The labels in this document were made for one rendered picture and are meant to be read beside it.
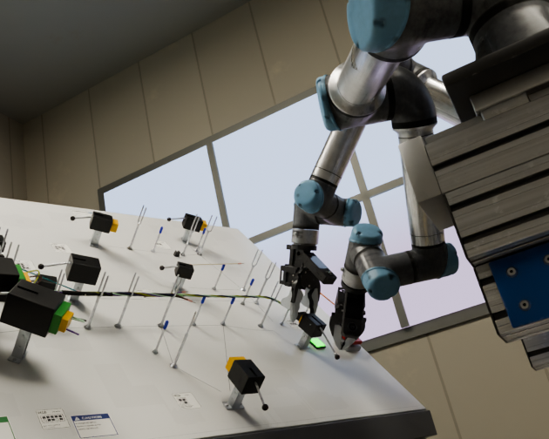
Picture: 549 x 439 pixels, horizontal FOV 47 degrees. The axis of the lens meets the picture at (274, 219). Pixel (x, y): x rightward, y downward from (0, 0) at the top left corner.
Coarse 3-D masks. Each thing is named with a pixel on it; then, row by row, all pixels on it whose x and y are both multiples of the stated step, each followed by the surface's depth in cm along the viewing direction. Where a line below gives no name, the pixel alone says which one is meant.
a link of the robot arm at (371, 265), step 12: (360, 252) 146; (372, 252) 144; (360, 264) 144; (372, 264) 141; (384, 264) 140; (396, 264) 140; (408, 264) 140; (360, 276) 143; (372, 276) 138; (384, 276) 137; (396, 276) 139; (408, 276) 141; (372, 288) 138; (384, 288) 139; (396, 288) 139; (384, 300) 141
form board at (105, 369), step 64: (64, 256) 169; (128, 256) 184; (192, 256) 202; (256, 256) 224; (128, 320) 152; (256, 320) 179; (0, 384) 115; (64, 384) 122; (128, 384) 130; (192, 384) 139; (320, 384) 160; (384, 384) 174
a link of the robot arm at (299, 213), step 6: (294, 204) 176; (294, 210) 176; (300, 210) 174; (294, 216) 176; (300, 216) 174; (306, 216) 173; (312, 216) 172; (294, 222) 175; (300, 222) 174; (306, 222) 173; (312, 222) 173; (300, 228) 174; (306, 228) 173; (312, 228) 174; (318, 228) 175
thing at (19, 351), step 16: (16, 288) 119; (32, 288) 121; (48, 288) 123; (16, 304) 117; (32, 304) 117; (48, 304) 118; (0, 320) 118; (16, 320) 118; (32, 320) 118; (48, 320) 118; (16, 352) 123
